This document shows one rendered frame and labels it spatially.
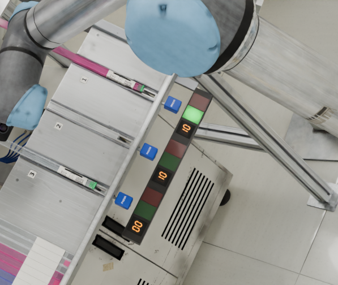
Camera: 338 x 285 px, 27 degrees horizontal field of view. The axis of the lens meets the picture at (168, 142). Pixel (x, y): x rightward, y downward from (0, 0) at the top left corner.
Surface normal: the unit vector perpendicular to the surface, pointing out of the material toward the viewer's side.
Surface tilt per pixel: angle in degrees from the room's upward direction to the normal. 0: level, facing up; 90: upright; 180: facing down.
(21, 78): 72
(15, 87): 55
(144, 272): 90
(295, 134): 0
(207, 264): 0
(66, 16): 66
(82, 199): 43
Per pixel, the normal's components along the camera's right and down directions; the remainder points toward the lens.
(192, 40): -0.28, 0.81
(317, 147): -0.58, -0.48
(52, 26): -0.44, 0.59
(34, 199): 0.04, -0.25
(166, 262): 0.69, 0.14
